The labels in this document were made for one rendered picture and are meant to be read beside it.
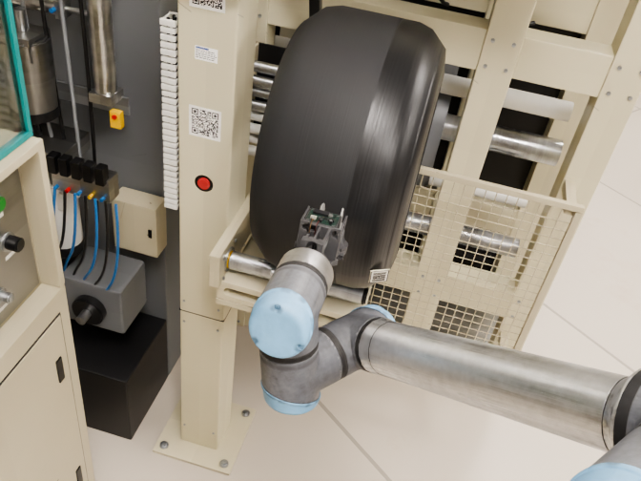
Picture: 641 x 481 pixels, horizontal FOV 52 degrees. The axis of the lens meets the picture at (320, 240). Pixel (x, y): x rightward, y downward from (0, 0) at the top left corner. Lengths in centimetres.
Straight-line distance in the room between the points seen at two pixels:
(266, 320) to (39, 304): 72
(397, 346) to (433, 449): 151
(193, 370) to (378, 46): 116
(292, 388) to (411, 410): 155
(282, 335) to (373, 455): 149
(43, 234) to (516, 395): 101
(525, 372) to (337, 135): 59
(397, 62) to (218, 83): 39
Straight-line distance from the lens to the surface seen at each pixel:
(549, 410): 81
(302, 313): 93
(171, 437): 237
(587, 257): 358
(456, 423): 256
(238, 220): 166
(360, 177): 122
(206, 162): 156
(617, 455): 65
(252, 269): 159
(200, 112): 150
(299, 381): 101
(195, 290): 182
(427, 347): 94
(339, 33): 133
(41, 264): 155
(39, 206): 144
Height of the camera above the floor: 196
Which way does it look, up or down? 38 degrees down
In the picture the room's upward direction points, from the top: 9 degrees clockwise
